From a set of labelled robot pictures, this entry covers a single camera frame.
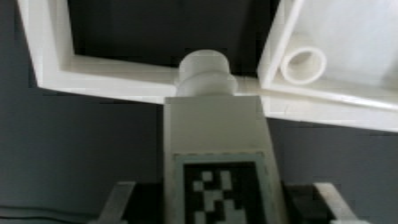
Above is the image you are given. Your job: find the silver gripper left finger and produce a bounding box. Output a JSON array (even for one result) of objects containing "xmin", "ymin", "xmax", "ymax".
[{"xmin": 88, "ymin": 181, "xmax": 166, "ymax": 224}]

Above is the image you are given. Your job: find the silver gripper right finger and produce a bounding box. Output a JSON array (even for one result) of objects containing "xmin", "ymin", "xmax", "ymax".
[{"xmin": 285, "ymin": 181, "xmax": 374, "ymax": 224}]

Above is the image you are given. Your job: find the white square table top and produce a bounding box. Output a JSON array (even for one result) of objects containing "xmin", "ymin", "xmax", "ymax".
[{"xmin": 258, "ymin": 0, "xmax": 398, "ymax": 111}]

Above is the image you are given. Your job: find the white L-shaped obstacle fence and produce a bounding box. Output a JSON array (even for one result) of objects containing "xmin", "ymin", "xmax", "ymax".
[{"xmin": 17, "ymin": 0, "xmax": 398, "ymax": 133}]

